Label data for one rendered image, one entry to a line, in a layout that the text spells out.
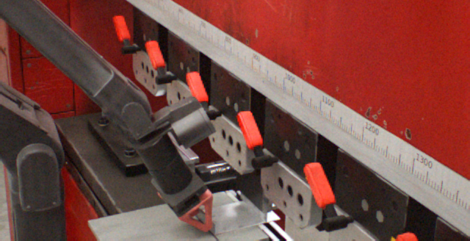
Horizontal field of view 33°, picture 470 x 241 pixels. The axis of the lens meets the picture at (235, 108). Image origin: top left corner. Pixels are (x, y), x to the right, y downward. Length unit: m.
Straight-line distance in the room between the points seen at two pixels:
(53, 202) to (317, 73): 0.43
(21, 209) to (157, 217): 0.60
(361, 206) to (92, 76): 0.45
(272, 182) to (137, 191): 0.58
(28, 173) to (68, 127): 1.29
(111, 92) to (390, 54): 0.46
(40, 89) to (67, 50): 0.92
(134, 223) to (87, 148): 0.61
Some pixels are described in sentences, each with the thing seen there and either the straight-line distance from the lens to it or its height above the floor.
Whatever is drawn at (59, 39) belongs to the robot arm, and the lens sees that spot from 1.20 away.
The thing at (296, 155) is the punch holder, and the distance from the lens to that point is 1.16.
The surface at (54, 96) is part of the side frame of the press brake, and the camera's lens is 2.13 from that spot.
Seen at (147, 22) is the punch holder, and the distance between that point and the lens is 1.66.
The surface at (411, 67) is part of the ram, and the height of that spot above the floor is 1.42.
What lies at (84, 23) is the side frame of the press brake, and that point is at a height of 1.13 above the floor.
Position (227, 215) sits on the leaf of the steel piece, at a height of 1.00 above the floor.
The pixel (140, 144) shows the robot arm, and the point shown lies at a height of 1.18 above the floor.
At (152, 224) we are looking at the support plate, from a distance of 1.38.
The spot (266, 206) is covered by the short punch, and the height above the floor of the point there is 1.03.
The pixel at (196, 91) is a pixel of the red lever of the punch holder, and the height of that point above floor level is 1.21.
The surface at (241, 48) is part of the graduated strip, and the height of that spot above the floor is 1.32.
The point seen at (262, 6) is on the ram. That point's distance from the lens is 1.19.
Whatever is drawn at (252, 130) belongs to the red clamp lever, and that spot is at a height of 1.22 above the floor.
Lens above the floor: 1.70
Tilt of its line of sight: 22 degrees down
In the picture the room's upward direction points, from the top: 2 degrees clockwise
